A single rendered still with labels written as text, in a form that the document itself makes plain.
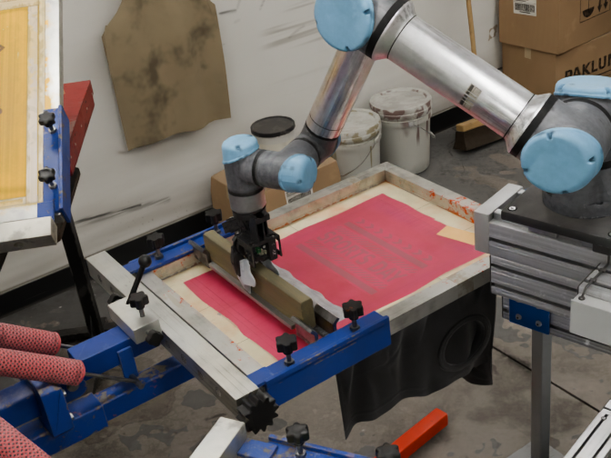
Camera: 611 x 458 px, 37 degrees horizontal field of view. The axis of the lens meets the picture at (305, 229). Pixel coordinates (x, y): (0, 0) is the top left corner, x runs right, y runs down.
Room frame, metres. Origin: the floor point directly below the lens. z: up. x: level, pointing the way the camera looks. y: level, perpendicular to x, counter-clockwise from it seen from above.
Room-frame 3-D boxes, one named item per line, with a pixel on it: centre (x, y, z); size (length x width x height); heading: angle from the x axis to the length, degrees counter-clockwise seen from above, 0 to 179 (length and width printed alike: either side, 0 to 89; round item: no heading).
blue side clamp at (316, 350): (1.44, 0.00, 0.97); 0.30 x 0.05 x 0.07; 121
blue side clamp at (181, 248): (1.92, 0.29, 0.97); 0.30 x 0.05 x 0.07; 121
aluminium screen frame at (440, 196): (1.81, -0.06, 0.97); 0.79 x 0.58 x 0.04; 121
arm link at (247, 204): (1.68, 0.11, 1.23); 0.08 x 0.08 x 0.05
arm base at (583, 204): (1.44, -0.51, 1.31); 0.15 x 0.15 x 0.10
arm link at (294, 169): (1.64, 0.02, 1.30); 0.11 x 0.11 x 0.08; 57
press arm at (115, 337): (1.51, 0.42, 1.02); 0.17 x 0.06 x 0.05; 121
